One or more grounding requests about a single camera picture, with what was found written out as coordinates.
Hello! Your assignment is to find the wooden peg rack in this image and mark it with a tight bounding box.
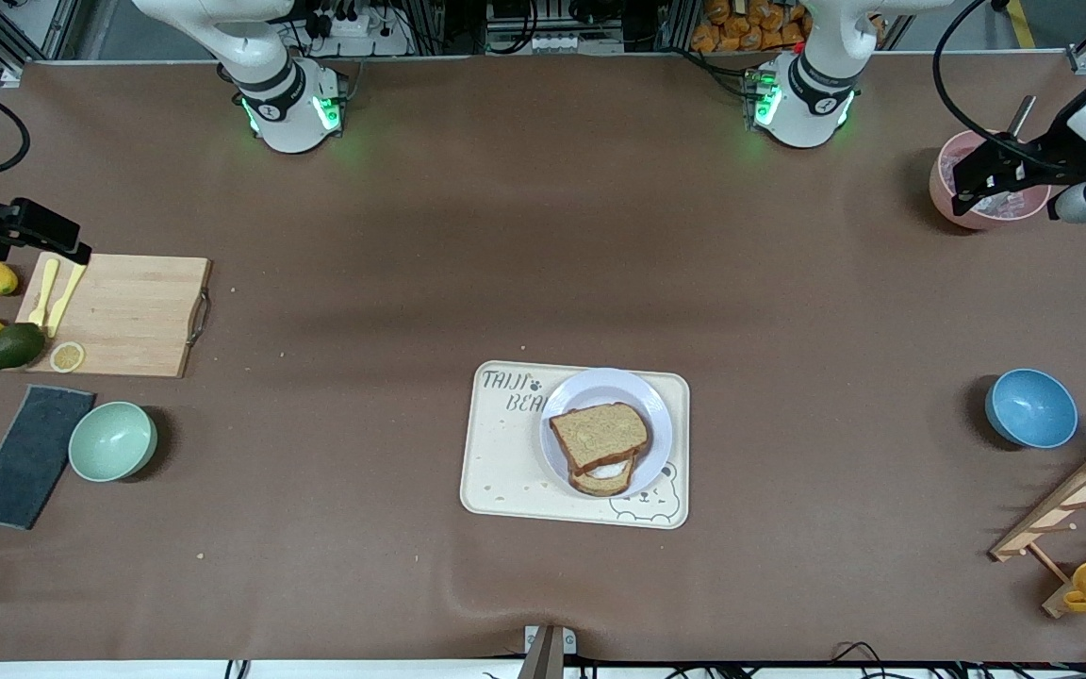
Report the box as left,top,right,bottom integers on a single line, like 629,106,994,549
989,434,1086,620

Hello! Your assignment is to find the white round plate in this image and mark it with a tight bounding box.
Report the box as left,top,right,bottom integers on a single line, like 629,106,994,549
540,368,674,498

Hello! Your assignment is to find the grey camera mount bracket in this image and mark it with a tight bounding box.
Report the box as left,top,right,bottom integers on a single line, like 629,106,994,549
517,624,578,679

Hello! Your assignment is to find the yellow plastic fork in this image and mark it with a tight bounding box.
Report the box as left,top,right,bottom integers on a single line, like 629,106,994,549
29,258,61,328

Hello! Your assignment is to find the brown-crusted bread slice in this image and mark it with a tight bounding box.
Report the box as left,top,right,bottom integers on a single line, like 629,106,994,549
549,403,650,475

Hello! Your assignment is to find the mint green bowl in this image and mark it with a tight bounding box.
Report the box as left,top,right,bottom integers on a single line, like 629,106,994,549
68,401,158,483

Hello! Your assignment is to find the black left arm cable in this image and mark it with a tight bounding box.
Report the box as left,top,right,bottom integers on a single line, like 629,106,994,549
931,0,1077,175

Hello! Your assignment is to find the orange snack pile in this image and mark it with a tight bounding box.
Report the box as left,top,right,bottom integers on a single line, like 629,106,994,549
691,0,883,53

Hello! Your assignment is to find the wooden cutting board, metal handle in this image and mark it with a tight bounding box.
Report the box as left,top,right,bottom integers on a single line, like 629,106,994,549
13,252,213,379

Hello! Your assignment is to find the dark grey cloth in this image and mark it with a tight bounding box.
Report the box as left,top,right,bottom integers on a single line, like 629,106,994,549
0,385,96,530

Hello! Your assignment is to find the dark green lime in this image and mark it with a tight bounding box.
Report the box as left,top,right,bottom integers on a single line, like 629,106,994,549
0,323,47,371

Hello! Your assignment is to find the yellow plastic knife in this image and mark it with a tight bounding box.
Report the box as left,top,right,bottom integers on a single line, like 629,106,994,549
45,259,91,339

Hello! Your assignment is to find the pink bowl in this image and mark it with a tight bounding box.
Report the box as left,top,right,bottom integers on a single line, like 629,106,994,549
929,130,1053,230

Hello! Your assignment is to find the bread slice under egg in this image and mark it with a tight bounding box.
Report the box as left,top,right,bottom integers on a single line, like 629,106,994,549
569,453,639,497

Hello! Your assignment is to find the blue bowl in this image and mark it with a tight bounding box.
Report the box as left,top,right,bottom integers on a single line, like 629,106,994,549
984,369,1079,450

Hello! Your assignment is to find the cream bear-print tray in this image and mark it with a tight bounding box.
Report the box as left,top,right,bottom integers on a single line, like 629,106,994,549
460,360,691,530

